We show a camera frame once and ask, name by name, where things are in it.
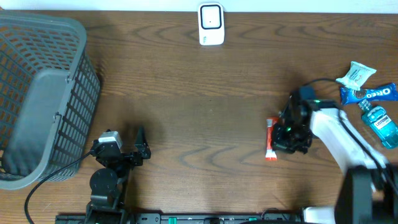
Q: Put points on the white barcode scanner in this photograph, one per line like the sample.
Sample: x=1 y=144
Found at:
x=211 y=24

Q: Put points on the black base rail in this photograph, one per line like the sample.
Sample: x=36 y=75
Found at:
x=156 y=218

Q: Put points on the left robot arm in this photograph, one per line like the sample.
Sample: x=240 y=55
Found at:
x=109 y=184

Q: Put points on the teal mouthwash bottle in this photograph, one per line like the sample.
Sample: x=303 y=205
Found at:
x=380 y=122

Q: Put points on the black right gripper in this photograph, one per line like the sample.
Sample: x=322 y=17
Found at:
x=278 y=144

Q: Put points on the white wet wipes pack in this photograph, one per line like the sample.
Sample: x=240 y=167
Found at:
x=356 y=76

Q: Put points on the blue Oreo cookie pack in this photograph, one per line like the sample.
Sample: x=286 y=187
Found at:
x=382 y=93

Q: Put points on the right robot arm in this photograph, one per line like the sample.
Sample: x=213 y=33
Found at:
x=369 y=190

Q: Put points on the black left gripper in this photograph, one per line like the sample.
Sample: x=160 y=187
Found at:
x=143 y=148

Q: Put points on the grey plastic basket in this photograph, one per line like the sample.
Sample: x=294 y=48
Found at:
x=49 y=93

